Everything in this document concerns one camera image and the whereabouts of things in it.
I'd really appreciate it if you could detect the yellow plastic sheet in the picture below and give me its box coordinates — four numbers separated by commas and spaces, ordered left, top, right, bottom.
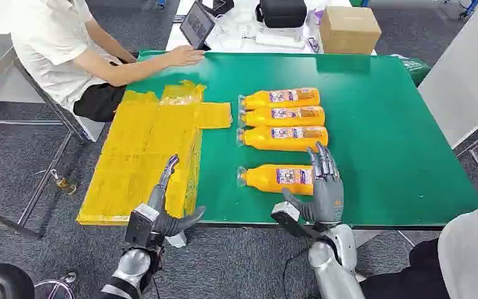
77, 80, 233, 226

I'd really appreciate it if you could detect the white cable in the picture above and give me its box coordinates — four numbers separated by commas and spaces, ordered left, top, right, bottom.
397, 230, 416, 249

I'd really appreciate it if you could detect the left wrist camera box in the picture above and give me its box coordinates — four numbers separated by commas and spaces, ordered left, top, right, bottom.
124, 203, 160, 249

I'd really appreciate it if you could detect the white chair seat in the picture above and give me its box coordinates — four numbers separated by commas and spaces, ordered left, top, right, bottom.
72, 113, 107, 143

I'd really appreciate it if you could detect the white power strip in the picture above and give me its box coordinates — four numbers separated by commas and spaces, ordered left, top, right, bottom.
255, 32, 306, 50

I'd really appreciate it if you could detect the white table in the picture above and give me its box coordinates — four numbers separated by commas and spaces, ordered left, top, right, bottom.
165, 0, 378, 55

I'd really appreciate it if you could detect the person in dark trousers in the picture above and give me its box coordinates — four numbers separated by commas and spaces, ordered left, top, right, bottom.
358, 196, 478, 299

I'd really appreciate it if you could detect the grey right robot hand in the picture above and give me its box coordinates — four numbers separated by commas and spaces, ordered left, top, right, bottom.
282, 142, 345, 225

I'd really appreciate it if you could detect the orange drink bottle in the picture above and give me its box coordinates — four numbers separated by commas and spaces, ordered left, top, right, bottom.
238, 106, 326, 128
236, 164, 316, 196
238, 87, 321, 112
236, 125, 329, 152

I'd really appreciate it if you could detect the black carry case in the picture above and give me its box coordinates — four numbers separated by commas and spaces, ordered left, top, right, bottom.
255, 0, 308, 29

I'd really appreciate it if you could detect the white panel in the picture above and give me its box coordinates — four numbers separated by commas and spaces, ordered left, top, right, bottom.
417, 4, 478, 150

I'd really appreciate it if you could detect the small glass bottle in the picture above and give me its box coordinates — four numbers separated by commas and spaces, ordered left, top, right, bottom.
50, 169, 78, 196

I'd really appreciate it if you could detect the black tablet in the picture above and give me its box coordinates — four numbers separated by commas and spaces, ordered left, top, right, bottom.
180, 1, 217, 51

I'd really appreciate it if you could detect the black device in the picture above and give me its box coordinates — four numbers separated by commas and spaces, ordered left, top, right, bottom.
212, 0, 235, 17

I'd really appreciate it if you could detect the green bag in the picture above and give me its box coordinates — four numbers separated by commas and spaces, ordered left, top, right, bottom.
391, 54, 432, 87

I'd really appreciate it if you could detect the black cable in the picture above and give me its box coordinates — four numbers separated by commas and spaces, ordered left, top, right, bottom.
282, 247, 313, 299

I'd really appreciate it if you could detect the chrome ring stand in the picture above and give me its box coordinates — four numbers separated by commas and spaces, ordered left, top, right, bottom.
34, 271, 77, 299

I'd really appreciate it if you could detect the seated person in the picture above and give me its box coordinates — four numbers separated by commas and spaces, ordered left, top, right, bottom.
10, 0, 206, 123

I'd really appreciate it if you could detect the black ribbed round object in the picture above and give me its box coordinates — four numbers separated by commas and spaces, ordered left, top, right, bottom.
0, 263, 36, 299

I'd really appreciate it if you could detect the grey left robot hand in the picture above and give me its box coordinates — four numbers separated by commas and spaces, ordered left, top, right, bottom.
147, 154, 207, 237

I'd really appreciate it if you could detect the green table mat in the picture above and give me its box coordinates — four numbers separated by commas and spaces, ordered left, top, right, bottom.
125, 50, 478, 229

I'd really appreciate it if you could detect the brown cardboard box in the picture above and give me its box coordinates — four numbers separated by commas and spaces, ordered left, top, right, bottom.
319, 6, 383, 55

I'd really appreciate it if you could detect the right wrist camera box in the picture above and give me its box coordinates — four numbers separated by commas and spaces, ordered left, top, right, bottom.
270, 201, 311, 239

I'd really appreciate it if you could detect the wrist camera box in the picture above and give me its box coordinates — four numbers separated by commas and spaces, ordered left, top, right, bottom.
270, 201, 311, 239
124, 203, 160, 249

